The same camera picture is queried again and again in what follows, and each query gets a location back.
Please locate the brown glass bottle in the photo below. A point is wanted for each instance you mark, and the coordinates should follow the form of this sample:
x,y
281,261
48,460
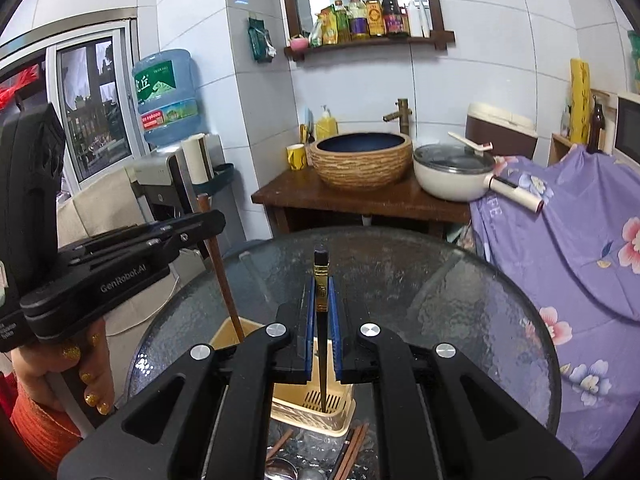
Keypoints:
x,y
596,125

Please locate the woven basket sink bowl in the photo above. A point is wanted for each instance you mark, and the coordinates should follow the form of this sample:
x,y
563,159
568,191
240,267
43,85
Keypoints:
x,y
362,167

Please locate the small clear bottle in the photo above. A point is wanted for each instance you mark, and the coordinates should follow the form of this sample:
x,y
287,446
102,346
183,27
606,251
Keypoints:
x,y
565,122

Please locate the wooden framed mirror shelf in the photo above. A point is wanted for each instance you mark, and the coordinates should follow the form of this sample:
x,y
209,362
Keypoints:
x,y
370,46

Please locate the dark brown chopstick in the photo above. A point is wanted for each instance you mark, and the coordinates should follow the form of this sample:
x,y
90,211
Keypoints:
x,y
342,460

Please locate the white rice paddle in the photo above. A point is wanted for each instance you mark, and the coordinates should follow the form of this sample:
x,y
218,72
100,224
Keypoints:
x,y
467,141

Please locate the white cooking pot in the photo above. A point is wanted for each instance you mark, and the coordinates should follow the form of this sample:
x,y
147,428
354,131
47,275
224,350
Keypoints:
x,y
450,182

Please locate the white microwave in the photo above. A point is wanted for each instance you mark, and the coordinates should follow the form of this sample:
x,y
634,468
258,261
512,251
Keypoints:
x,y
629,125

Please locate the brown wooden chopstick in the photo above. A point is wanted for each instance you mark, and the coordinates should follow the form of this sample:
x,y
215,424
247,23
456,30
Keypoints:
x,y
222,285
280,444
352,447
361,440

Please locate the large metal spoon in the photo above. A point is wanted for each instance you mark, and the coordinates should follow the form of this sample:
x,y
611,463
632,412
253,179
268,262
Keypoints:
x,y
281,470

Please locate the person's left forearm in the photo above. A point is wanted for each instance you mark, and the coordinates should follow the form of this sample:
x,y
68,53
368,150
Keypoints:
x,y
42,430

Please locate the aluminium frame window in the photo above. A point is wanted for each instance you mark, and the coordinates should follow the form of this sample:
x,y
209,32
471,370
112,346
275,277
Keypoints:
x,y
92,105

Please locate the teal plastic rack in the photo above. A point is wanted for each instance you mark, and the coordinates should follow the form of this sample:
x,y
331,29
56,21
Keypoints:
x,y
222,175

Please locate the red hanging decoration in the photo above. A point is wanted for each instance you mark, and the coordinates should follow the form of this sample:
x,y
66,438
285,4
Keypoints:
x,y
17,87

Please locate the beige plastic utensil holder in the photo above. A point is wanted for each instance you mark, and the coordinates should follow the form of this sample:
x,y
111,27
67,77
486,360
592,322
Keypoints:
x,y
295,402

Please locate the row of condiment bottles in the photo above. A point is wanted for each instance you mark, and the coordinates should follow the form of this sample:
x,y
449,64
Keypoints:
x,y
372,17

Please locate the yellow soap bottle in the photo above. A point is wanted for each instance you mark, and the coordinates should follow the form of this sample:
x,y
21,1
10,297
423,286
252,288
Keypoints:
x,y
326,125

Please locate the white water dispenser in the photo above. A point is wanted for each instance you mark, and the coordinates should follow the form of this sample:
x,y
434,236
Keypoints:
x,y
155,180

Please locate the black chopstick with gold tip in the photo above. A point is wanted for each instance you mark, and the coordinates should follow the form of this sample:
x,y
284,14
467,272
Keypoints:
x,y
320,290

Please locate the pink bowl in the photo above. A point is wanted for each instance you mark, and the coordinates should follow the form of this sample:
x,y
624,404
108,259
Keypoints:
x,y
298,43

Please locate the yellow cup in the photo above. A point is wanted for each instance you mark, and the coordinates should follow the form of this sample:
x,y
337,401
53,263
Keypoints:
x,y
295,157

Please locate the wooden crate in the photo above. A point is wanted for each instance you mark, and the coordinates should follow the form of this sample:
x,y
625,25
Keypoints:
x,y
557,150

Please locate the yellow roll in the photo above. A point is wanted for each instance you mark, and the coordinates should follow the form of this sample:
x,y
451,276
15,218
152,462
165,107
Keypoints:
x,y
580,100

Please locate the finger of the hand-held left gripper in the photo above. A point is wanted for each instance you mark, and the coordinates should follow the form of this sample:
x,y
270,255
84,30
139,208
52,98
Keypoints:
x,y
120,232
200,225

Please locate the green wall packet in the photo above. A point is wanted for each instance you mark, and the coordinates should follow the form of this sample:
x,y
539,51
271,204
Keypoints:
x,y
260,40

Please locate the dark wooden vanity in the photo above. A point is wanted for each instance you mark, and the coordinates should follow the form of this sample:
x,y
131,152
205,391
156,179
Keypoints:
x,y
350,202

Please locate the white and brown rice cooker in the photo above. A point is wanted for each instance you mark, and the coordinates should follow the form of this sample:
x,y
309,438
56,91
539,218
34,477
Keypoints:
x,y
500,122

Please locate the person's left hand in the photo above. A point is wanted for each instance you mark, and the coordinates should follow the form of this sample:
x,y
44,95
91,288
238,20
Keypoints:
x,y
97,360

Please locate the glass pot lid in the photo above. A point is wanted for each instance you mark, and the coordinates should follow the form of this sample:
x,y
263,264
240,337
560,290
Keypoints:
x,y
452,156

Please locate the blue water bottle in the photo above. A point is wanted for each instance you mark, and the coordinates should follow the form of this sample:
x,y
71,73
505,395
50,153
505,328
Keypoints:
x,y
167,95

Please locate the brass faucet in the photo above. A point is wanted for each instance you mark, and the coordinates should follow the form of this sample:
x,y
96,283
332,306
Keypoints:
x,y
401,112

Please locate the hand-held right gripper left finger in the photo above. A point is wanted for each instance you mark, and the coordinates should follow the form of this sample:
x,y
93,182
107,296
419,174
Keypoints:
x,y
309,322

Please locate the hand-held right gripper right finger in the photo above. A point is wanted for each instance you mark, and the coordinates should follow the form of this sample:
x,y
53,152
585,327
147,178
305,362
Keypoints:
x,y
336,322

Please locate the purple floral cloth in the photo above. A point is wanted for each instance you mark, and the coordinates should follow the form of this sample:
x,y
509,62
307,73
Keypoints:
x,y
575,240

